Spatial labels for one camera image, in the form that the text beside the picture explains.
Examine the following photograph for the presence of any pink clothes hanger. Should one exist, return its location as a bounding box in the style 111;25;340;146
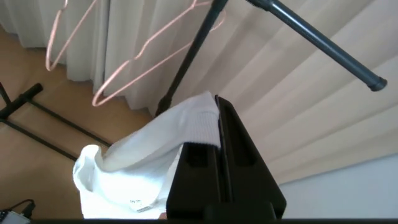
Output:
91;0;227;108
45;0;98;72

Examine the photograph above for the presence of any black clothes rack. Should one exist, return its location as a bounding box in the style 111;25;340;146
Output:
0;0;388;162

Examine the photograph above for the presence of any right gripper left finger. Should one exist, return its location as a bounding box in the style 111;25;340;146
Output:
166;141;225;219

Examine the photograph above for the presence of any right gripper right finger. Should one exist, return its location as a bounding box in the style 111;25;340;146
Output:
214;95;287;219

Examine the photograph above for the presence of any white printed t-shirt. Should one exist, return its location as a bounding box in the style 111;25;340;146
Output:
73;91;222;220

